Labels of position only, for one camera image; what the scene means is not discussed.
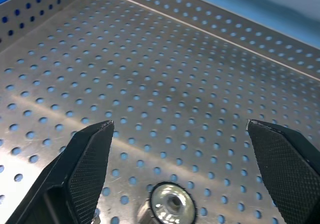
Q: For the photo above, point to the metal roller with black rim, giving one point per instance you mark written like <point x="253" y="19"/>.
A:
<point x="170" y="204"/>

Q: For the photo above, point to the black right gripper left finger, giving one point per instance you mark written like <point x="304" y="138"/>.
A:
<point x="82" y="174"/>

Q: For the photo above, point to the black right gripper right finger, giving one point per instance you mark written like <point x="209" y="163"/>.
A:
<point x="287" y="169"/>

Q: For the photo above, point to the perforated steel tray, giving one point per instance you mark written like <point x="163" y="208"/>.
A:
<point x="160" y="84"/>

